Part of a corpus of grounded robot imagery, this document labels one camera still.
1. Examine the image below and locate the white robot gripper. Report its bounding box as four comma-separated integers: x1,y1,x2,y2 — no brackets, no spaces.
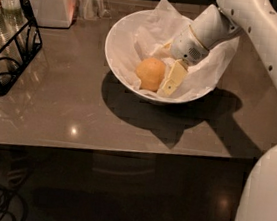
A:
157,5,241,97

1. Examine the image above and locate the orange fruit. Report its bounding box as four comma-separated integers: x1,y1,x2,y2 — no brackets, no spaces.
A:
135,58,166,91

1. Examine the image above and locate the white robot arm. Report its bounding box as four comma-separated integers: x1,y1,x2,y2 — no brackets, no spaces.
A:
163,0,277,221

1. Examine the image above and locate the white ceramic bowl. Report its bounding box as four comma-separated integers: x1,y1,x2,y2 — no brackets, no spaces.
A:
98,4,224,112

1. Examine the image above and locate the white crumpled paper sheet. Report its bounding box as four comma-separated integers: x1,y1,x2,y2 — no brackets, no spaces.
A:
108,0,245,111

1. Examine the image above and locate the clear acrylic stand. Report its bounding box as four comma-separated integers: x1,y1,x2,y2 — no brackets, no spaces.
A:
78,0,111,21

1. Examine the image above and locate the white napkin box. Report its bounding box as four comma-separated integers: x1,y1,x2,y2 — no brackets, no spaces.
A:
29,0,76,29

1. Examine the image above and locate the black wire rack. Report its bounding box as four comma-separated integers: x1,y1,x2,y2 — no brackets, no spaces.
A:
0,0,42,96

